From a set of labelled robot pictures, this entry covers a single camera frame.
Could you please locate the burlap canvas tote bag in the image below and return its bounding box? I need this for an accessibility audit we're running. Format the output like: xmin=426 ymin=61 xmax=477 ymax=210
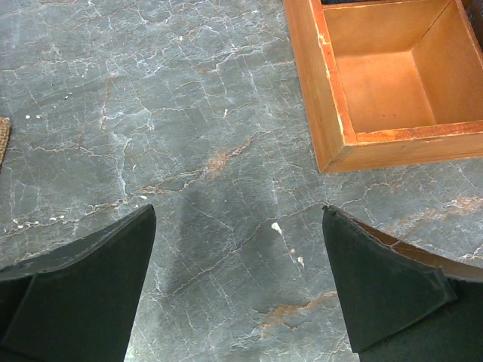
xmin=0 ymin=117 xmax=11 ymax=167

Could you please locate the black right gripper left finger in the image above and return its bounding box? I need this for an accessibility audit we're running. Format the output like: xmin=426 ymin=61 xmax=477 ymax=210
xmin=1 ymin=204 xmax=156 ymax=361

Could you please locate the orange wooden compartment tray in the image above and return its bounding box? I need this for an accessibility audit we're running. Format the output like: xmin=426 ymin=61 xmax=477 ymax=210
xmin=284 ymin=1 xmax=482 ymax=173

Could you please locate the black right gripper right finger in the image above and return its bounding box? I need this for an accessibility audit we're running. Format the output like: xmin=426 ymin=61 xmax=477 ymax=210
xmin=322 ymin=206 xmax=482 ymax=361

